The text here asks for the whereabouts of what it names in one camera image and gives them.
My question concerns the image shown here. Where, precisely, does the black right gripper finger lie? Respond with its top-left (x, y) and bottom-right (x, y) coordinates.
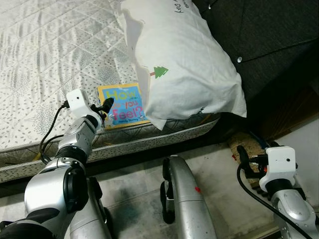
top-left (237, 144), bottom-right (250, 172)

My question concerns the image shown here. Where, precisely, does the silver robot leg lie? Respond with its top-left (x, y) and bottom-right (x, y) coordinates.
top-left (159, 155), bottom-right (217, 239)
top-left (67, 177), bottom-right (113, 239)

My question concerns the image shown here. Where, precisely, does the dark bed frame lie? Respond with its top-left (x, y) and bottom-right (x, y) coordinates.
top-left (0, 117), bottom-right (250, 197)

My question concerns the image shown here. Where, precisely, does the brown doormat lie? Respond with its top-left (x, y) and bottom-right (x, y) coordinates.
top-left (228, 130), bottom-right (270, 160)

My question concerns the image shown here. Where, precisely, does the yellow blue children's board book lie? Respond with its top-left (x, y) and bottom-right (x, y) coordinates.
top-left (96, 82), bottom-right (151, 130)

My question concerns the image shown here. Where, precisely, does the silver right robot leg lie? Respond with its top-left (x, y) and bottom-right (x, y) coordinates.
top-left (159, 155), bottom-right (217, 239)

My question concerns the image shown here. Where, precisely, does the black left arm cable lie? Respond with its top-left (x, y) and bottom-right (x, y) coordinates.
top-left (40, 101), bottom-right (70, 165)

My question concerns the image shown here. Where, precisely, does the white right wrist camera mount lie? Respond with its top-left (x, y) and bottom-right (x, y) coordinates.
top-left (259, 146), bottom-right (298, 192)

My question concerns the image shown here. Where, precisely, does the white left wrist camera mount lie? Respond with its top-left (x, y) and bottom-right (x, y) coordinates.
top-left (66, 90), bottom-right (100, 122)

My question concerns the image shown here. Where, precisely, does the silver left robot leg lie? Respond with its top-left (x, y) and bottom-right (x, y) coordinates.
top-left (67, 177), bottom-right (113, 239)

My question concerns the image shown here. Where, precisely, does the white quilted patterned mattress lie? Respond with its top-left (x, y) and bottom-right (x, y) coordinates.
top-left (0, 0), bottom-right (222, 184)

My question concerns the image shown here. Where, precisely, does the white pillow tree print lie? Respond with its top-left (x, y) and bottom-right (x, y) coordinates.
top-left (120, 0), bottom-right (248, 131)

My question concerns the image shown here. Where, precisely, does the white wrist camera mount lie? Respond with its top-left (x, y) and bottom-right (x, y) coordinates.
top-left (66, 90), bottom-right (100, 122)
top-left (259, 146), bottom-right (298, 192)

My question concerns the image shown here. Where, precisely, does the dark grey tufted headboard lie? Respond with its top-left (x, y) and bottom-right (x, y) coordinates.
top-left (192, 0), bottom-right (319, 142)

